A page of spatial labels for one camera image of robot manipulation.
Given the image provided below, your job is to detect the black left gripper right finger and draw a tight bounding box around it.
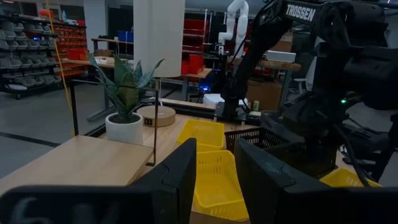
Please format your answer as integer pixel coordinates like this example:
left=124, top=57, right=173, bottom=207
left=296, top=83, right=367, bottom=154
left=234, top=138, right=398, bottom=224

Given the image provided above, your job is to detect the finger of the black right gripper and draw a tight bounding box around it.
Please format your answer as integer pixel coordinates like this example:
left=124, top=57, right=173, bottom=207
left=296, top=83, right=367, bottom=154
left=260, top=112, right=299, bottom=144

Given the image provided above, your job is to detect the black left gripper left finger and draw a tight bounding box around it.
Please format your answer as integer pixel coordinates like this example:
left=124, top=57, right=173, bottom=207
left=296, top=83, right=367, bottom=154
left=0, top=138, right=197, bottom=224

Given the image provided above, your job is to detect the black plastic basket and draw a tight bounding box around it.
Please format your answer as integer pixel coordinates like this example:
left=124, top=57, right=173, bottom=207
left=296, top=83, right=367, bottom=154
left=224, top=126, right=338, bottom=179

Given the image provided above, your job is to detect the yellow plastic basket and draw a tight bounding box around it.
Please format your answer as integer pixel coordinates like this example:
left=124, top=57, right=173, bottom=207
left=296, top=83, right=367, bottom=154
left=319, top=167, right=382, bottom=189
left=192, top=149, right=249, bottom=222
left=176, top=119, right=225, bottom=152

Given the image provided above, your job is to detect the shelf of red bins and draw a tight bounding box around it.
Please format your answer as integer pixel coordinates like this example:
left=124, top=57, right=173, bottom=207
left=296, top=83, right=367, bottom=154
left=52, top=21, right=90, bottom=78

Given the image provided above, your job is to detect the cardboard box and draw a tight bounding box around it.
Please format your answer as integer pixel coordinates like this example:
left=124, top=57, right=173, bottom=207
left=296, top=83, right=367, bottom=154
left=245, top=79, right=283, bottom=111

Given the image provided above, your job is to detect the background wooden table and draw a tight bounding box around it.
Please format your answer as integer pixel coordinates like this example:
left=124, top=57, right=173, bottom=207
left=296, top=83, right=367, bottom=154
left=155, top=67, right=213, bottom=102
left=60, top=55, right=125, bottom=123
left=228, top=55, right=302, bottom=110

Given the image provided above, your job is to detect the white flat box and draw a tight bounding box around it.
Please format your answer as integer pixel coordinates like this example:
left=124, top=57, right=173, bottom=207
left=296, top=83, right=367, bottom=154
left=202, top=93, right=247, bottom=108

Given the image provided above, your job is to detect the green plant in white pot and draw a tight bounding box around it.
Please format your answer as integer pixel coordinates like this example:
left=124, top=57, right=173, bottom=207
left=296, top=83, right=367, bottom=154
left=86, top=51, right=165, bottom=146

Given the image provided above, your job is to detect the red bin rack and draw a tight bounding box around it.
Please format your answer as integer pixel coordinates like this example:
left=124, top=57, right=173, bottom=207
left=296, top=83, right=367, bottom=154
left=181, top=8, right=213, bottom=75

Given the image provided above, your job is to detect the white table lamp wooden base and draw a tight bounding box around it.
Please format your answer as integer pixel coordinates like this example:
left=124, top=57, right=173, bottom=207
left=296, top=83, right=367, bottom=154
left=133, top=0, right=187, bottom=128

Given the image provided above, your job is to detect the rack of grey bins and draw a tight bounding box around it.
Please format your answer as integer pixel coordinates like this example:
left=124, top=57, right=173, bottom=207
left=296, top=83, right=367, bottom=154
left=0, top=14, right=63, bottom=100

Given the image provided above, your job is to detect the blue storage bin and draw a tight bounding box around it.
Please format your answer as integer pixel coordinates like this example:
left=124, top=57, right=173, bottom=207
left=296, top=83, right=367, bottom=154
left=117, top=30, right=134, bottom=43

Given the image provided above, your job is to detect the wooden shelf black metal frame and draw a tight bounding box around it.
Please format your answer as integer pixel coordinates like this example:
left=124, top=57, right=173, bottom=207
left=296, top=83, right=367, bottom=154
left=0, top=79, right=159, bottom=195

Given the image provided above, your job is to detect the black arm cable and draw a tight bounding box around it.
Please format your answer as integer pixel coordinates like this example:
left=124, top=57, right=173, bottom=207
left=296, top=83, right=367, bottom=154
left=332, top=124, right=371, bottom=187

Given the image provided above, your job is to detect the yellow hanging cable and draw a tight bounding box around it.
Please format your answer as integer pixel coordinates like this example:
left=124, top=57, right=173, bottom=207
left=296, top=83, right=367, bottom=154
left=45, top=0, right=75, bottom=138

